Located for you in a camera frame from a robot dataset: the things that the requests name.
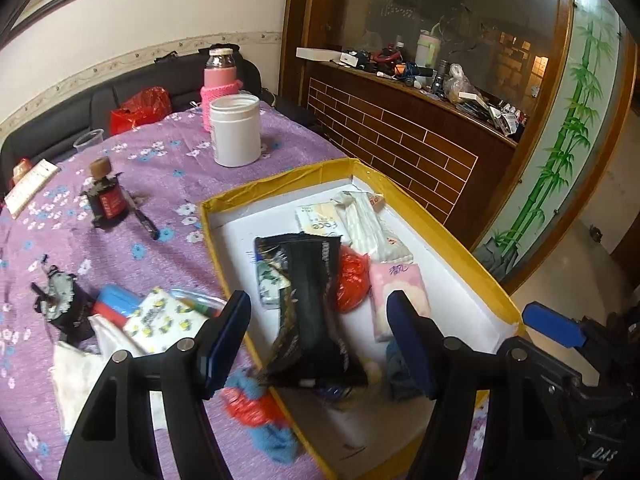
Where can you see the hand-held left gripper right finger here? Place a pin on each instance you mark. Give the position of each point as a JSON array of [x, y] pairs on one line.
[[410, 340]]

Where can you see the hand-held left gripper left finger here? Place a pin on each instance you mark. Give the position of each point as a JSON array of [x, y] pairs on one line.
[[230, 340]]

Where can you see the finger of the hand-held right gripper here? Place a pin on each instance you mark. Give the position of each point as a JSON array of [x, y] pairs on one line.
[[552, 325]]

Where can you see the yellow cardboard box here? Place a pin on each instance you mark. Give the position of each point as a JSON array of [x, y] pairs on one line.
[[450, 300]]

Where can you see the pink tissue pack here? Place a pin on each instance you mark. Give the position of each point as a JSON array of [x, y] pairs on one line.
[[395, 277]]

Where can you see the red plastic bag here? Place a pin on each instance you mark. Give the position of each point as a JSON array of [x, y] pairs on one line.
[[352, 280]]

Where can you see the black foil snack bag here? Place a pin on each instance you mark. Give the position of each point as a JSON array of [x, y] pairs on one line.
[[310, 310]]

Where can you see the blue terry towel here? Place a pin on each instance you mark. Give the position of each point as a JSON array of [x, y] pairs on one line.
[[272, 442]]

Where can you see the dark teal cloth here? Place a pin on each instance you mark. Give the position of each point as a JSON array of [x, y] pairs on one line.
[[397, 370]]

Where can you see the clear plastic packet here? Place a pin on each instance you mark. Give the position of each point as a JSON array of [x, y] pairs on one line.
[[200, 302]]

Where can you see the red crumpled plastic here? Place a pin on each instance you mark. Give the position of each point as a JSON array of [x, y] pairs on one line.
[[247, 405]]

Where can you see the green white packet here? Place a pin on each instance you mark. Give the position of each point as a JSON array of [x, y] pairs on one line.
[[270, 285]]

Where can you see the lemon print tissue pack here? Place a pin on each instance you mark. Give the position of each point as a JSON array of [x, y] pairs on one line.
[[160, 317]]

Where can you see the blue red tissue pack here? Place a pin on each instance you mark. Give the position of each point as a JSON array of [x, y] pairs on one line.
[[117, 302]]

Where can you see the large white plastic packet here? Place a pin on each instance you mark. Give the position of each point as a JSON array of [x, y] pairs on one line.
[[370, 225]]

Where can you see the white cloth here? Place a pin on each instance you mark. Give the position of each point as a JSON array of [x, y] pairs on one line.
[[107, 332], [75, 375]]

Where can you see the black pen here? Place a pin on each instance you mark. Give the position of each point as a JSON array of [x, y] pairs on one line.
[[145, 222]]

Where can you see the small flat sachet packet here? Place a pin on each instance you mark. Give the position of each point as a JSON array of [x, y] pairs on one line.
[[320, 220]]

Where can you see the black electric motor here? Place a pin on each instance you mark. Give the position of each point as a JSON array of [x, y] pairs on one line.
[[65, 305]]

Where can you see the purple floral tablecloth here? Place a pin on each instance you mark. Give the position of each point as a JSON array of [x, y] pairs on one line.
[[165, 170]]

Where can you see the black bottle with wooden cap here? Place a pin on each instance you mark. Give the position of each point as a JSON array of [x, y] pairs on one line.
[[107, 202]]

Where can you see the bamboo print panel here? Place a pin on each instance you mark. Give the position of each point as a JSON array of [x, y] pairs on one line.
[[565, 135]]

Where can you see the wooden cabinet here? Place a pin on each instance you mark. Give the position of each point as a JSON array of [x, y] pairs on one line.
[[400, 135]]

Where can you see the white plastic jar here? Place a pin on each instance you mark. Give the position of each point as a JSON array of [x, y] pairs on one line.
[[235, 130]]

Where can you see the clear plastic cup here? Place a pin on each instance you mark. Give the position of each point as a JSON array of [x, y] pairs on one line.
[[90, 140]]

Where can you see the red shopping bag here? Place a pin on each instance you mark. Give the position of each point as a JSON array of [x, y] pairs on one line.
[[142, 107]]

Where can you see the white booklet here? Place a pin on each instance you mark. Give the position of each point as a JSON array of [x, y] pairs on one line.
[[30, 190]]

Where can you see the clear plastic bag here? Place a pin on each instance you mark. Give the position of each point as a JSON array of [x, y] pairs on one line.
[[460, 85]]

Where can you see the bottle with pink knit sleeve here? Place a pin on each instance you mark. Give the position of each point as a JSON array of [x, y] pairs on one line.
[[220, 80]]

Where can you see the orange packet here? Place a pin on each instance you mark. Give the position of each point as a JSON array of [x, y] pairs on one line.
[[21, 170]]

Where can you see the black leather sofa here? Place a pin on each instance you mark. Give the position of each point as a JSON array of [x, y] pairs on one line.
[[65, 105]]

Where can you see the white jug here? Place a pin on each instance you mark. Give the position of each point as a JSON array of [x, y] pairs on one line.
[[429, 50]]

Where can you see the white flat box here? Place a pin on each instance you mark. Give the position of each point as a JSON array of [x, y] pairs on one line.
[[325, 56]]

